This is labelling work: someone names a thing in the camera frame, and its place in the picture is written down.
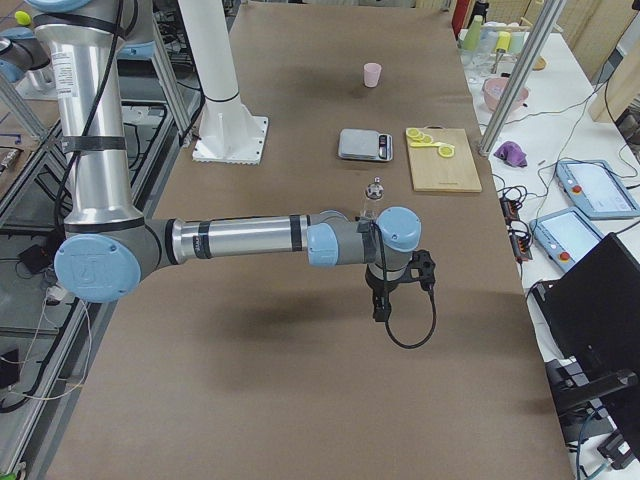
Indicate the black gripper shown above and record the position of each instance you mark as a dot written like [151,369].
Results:
[378,288]

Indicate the glass sauce bottle steel spout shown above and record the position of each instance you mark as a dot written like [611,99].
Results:
[372,200]

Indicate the pink plastic cup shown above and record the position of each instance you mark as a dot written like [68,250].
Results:
[371,74]

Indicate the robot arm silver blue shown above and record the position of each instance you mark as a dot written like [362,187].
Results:
[110,246]

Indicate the silver digital kitchen scale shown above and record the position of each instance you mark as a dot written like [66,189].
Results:
[365,145]

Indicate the bamboo cutting board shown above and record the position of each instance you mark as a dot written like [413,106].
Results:
[430,173]

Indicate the black power strip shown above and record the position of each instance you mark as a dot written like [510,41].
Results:
[518,231]

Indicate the lemon slice front pair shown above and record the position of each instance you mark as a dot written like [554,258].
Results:
[446,150]

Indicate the lemon slice middle stack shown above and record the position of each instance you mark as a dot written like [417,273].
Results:
[423,138]

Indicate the lemon slice far right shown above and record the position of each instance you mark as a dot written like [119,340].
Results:
[412,132]

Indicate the teach pendant near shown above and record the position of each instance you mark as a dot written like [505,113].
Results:
[566,236]

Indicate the teach pendant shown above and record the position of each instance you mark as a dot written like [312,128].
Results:
[566,236]
[596,190]

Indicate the purple cloth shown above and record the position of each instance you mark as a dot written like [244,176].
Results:
[511,154]

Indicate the black monitor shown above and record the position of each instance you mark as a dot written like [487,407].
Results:
[593,315]

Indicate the teach pendant far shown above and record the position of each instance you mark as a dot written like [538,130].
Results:
[596,190]

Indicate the green bottle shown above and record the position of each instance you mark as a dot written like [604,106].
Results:
[471,40]

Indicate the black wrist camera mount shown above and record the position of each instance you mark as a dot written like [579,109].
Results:
[421,269]

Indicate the white pedestal column base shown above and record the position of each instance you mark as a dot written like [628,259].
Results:
[228,132]

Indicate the aluminium frame post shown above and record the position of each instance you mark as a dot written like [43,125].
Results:
[538,35]

